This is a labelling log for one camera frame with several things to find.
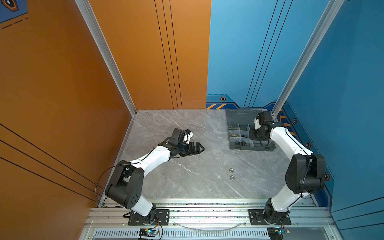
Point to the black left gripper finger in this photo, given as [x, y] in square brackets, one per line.
[196, 146]
[194, 152]

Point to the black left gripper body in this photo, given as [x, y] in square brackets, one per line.
[183, 149]

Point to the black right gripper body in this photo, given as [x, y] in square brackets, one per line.
[256, 134]

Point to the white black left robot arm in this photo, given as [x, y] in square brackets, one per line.
[126, 183]

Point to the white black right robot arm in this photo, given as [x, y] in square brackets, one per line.
[305, 174]

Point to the grey plastic organizer box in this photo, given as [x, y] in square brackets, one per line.
[240, 125]

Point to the left green circuit board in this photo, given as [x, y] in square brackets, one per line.
[148, 233]

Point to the green circuit board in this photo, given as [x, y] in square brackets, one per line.
[278, 234]
[148, 233]

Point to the right green circuit board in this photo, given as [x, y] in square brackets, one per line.
[278, 234]

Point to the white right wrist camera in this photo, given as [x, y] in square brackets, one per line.
[257, 124]

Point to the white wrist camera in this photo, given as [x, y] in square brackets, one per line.
[188, 136]
[257, 124]

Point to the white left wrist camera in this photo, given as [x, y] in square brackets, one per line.
[188, 136]

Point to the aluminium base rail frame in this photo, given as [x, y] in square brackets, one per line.
[211, 219]

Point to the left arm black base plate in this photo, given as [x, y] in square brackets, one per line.
[161, 216]

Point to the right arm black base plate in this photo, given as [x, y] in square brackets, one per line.
[259, 217]

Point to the aluminium right corner post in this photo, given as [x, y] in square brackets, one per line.
[318, 34]

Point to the aluminium corner post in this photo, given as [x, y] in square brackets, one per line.
[318, 34]
[101, 42]

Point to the aluminium left corner post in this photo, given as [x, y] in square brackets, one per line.
[101, 42]

